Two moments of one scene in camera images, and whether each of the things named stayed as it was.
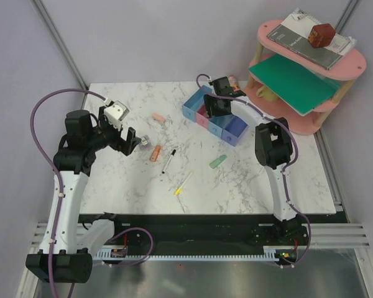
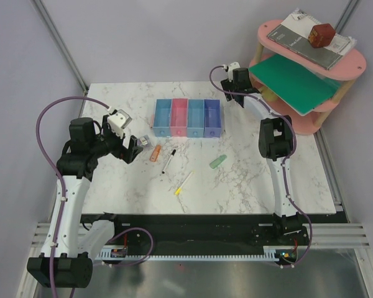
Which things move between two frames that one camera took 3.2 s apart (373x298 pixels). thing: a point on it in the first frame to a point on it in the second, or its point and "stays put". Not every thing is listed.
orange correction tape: (155, 153) stays put
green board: (303, 90) stays put
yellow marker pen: (178, 190) stays put
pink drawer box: (201, 117) to (179, 117)
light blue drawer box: (217, 123) to (196, 118)
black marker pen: (172, 154) stays put
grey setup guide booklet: (300, 44) stays put
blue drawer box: (190, 107) to (162, 117)
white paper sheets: (303, 23) stays put
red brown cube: (321, 35) stays put
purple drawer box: (234, 130) to (212, 118)
